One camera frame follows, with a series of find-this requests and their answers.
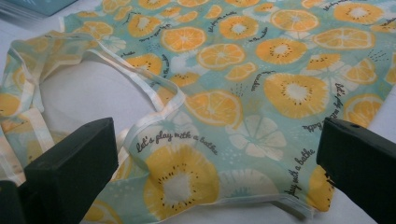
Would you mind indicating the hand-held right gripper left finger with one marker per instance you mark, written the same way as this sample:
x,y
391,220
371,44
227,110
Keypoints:
x,y
68,171

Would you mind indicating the citrus print fabric tote bag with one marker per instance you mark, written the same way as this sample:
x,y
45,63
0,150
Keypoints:
x,y
249,93

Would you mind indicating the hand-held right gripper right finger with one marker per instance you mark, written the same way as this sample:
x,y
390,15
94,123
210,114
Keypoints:
x,y
361,165

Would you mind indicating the white table mat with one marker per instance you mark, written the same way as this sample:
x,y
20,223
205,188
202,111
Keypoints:
x,y
93,93

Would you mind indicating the light blue perforated plastic basket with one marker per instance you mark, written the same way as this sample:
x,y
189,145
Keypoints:
x,y
37,6

